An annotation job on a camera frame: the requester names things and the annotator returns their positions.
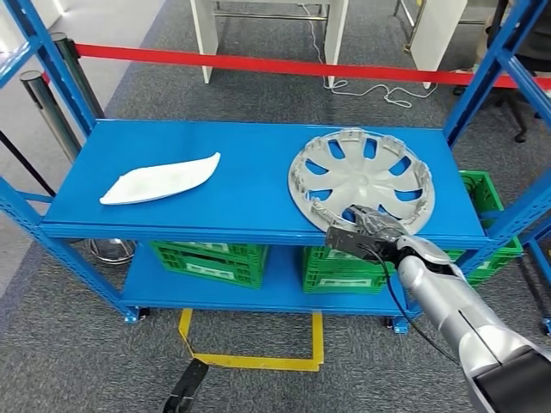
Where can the blue metal shelf rack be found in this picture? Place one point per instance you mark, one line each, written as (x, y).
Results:
(241, 182)

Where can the red barrier belt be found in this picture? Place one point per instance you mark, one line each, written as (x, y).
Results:
(258, 64)

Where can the yellow floor tape outline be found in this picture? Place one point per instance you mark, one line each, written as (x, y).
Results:
(258, 363)

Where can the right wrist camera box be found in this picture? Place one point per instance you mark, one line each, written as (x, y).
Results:
(349, 242)

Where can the grey plastic wheel hubcap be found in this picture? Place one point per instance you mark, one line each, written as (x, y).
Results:
(361, 171)

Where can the white table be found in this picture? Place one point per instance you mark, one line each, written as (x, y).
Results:
(205, 34)
(435, 34)

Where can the chrome stanchion post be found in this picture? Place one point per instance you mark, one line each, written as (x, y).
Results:
(79, 80)
(49, 111)

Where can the black office chair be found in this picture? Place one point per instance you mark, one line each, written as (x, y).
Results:
(516, 114)

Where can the white curved plastic part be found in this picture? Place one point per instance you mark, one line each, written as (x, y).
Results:
(159, 181)

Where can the black robot foot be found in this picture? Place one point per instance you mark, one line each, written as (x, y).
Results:
(189, 379)

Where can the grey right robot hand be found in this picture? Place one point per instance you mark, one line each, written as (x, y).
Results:
(380, 225)

